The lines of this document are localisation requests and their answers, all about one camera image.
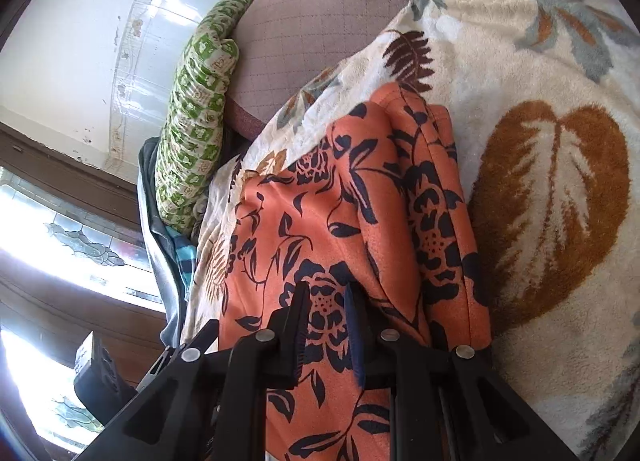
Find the green checkered pillow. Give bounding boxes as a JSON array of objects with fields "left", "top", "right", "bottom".
[{"left": 154, "top": 0, "right": 254, "bottom": 235}]

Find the leaf pattern fleece blanket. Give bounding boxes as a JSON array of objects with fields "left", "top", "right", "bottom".
[{"left": 183, "top": 0, "right": 639, "bottom": 460}]

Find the stained glass window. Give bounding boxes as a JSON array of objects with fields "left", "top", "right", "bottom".
[{"left": 1, "top": 169, "right": 165, "bottom": 458}]

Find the pink quilted mattress cover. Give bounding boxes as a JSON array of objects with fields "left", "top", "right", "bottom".
[{"left": 224, "top": 0, "right": 409, "bottom": 139}]

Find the orange floral garment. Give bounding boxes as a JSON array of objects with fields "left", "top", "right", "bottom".
[{"left": 220, "top": 83, "right": 491, "bottom": 460}]

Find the blue sweater with striped cuff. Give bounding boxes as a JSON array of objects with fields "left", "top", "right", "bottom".
[{"left": 137, "top": 137, "right": 196, "bottom": 347}]

